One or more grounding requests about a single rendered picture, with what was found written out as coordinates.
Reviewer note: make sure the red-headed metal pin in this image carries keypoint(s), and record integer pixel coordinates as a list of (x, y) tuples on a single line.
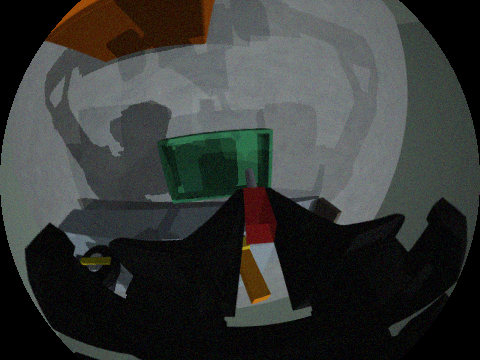
[(260, 223)]

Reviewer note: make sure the grey ramp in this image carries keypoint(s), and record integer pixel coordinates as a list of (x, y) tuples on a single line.
[(95, 225)]

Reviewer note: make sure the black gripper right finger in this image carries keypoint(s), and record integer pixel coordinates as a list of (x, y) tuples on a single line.
[(312, 250)]

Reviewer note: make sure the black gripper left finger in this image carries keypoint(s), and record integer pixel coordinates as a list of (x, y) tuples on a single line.
[(210, 258)]

